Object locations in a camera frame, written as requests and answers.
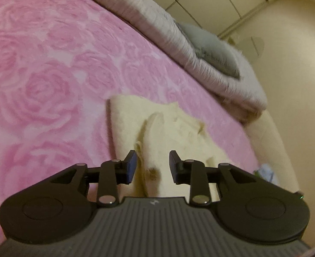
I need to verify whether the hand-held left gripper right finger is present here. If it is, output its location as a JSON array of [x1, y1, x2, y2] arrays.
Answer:
[[169, 150, 261, 207]]

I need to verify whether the grey cushion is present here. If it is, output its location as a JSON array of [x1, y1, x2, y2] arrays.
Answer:
[[177, 21, 241, 79]]

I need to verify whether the oval mirror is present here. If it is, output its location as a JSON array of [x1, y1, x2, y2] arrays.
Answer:
[[250, 35, 265, 57]]

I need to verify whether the striped folded quilt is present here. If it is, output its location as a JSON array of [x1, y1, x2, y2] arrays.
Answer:
[[61, 0, 269, 110]]

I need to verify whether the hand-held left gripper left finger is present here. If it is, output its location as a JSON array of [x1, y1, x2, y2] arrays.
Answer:
[[49, 150, 138, 207]]

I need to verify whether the light blue garment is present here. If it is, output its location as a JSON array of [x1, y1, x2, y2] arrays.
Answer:
[[255, 163, 278, 185]]

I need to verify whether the cream long bolster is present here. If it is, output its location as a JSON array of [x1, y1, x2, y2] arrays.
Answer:
[[244, 110, 300, 193]]

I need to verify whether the cream towel with stripes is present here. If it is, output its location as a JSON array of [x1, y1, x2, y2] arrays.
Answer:
[[108, 94, 241, 201]]

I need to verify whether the pink rose blanket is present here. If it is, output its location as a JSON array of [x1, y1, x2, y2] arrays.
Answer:
[[0, 0, 260, 241]]

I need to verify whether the beige folded blanket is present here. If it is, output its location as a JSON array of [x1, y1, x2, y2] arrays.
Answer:
[[222, 96, 265, 125]]

